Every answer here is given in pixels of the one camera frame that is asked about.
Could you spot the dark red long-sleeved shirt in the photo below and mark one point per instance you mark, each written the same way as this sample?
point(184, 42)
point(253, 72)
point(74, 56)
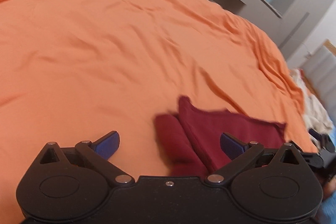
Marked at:
point(210, 129)

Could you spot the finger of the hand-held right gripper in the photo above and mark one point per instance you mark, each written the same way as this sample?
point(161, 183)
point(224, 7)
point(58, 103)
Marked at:
point(313, 159)
point(316, 134)

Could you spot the orange duvet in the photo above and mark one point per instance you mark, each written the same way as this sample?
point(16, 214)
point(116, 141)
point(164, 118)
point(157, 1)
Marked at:
point(105, 43)

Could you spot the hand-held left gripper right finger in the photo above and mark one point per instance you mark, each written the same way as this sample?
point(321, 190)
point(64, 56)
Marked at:
point(232, 145)

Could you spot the person's right hand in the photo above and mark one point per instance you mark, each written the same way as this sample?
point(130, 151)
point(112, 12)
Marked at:
point(329, 187)

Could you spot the person's right forearm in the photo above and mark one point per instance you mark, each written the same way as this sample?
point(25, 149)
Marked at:
point(327, 211)

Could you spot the cream clothes pile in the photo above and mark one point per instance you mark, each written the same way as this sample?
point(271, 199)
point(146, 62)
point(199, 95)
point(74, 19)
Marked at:
point(315, 111)

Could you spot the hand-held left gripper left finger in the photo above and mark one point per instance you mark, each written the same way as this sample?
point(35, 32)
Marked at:
point(109, 144)

